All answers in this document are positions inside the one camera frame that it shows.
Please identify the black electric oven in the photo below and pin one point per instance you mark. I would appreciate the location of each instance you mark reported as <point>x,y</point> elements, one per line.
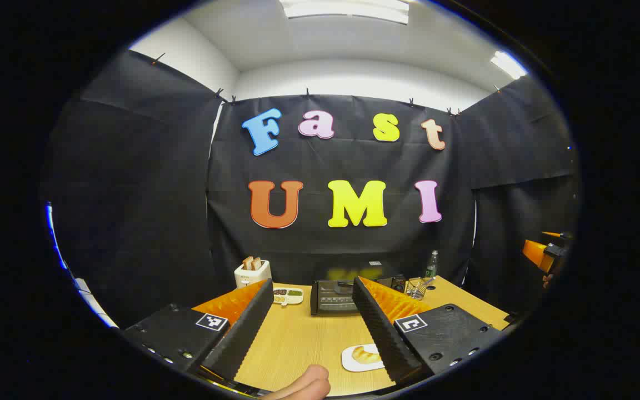
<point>331,297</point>

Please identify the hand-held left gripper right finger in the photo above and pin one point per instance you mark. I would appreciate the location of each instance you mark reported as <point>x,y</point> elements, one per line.
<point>378,328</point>

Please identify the white toaster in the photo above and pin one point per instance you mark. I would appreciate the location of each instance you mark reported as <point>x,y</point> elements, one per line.
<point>250,276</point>

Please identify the black backdrop cloth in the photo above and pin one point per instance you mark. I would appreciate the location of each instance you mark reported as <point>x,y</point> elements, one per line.
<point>320,161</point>

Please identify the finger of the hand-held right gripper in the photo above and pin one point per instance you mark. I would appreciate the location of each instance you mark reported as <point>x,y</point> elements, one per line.
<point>552,235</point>
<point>535,254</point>

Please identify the divided white snack dish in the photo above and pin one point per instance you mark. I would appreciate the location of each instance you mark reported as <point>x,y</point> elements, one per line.
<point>288,297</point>

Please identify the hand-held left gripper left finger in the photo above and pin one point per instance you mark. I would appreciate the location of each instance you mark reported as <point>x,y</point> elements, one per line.
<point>248,328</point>

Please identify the large ceiling light panel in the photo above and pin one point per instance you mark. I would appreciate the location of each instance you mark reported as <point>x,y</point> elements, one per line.
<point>348,10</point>

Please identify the small ceiling light panel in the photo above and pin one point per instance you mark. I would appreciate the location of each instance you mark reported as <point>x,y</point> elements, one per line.
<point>509,64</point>

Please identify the green water bottle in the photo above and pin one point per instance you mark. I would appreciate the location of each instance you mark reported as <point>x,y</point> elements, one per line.
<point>431,268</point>

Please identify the white square plate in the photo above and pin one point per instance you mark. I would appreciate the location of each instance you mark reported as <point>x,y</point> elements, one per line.
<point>349,364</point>

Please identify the toast slice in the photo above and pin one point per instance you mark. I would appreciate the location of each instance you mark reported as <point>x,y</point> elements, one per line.
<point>248,263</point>
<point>256,263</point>

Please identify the golden croissant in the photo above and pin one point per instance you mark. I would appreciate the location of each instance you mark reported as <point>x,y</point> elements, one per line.
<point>365,354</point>

